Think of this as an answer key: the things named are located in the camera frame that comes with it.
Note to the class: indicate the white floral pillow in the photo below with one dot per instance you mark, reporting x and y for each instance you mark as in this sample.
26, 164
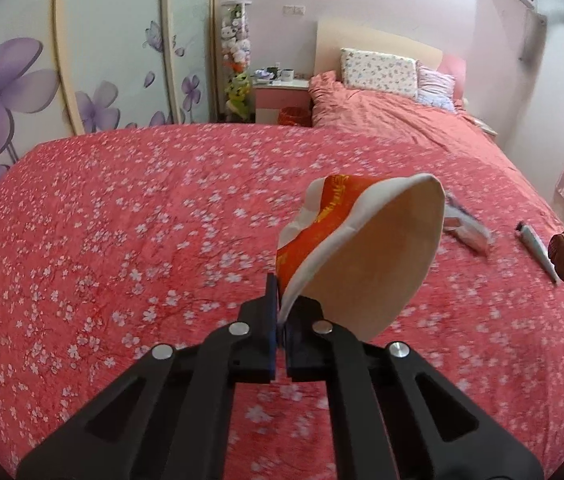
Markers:
379, 72

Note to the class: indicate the pink white nightstand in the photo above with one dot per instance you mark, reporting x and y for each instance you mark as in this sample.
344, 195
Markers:
277, 97

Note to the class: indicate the small bedside table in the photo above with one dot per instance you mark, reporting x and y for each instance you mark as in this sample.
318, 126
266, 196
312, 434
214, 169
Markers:
482, 125

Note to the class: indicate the cream headboard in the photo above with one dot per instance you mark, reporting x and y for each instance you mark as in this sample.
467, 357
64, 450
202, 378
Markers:
362, 35

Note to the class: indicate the crushed orange white paper cup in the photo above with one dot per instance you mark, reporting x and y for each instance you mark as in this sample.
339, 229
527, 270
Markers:
387, 260

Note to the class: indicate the coral bed duvet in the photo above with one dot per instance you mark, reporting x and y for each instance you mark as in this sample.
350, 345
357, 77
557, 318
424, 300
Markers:
387, 120

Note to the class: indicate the white mug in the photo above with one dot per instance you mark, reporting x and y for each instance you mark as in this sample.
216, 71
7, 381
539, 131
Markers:
287, 75

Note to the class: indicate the pink striped pillow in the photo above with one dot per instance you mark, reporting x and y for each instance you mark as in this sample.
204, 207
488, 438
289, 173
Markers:
434, 87

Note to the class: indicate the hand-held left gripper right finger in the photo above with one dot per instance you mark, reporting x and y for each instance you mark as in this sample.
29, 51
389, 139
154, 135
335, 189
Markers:
307, 360

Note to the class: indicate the wardrobe with purple flowers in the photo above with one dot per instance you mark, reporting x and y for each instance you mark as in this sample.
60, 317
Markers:
86, 60

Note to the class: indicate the white wall outlet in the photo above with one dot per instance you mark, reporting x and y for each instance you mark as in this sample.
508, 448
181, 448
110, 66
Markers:
294, 9

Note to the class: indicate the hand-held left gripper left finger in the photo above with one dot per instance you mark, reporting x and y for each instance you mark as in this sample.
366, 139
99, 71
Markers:
273, 320

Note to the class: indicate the red patterned box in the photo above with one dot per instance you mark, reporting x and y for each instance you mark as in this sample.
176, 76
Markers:
294, 116

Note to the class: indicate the light blue squeezed tube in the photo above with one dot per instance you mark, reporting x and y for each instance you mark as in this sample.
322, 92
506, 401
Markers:
537, 250

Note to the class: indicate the pink headboard panel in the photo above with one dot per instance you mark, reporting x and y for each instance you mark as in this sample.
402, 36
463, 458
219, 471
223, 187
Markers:
454, 72

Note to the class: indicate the tall tube of plush toys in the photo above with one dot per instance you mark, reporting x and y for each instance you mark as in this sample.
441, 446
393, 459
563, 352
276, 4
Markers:
237, 60

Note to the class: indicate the dark blue and white wrapper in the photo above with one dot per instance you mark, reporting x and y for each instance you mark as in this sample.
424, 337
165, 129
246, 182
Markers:
467, 232

